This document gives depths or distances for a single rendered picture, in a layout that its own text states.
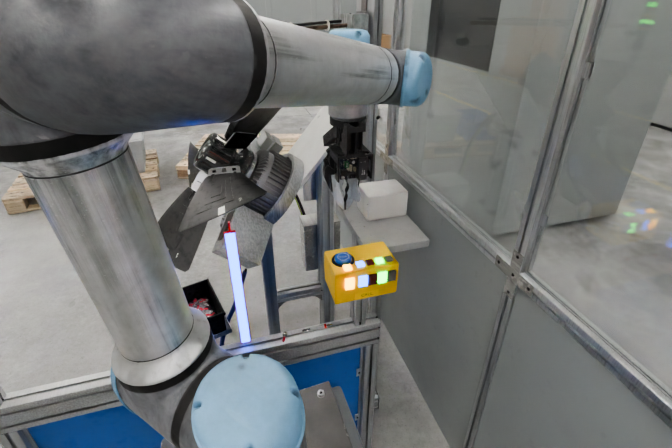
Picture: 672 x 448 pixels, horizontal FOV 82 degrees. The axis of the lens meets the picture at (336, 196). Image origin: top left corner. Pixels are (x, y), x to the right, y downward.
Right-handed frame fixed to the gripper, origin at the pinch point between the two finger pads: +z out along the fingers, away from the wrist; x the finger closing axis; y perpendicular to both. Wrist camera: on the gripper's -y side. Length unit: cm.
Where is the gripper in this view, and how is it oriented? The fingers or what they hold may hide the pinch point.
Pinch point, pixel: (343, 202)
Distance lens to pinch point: 84.9
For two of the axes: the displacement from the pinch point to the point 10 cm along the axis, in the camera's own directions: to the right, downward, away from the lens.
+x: 9.6, -1.3, 2.5
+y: 2.8, 4.4, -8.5
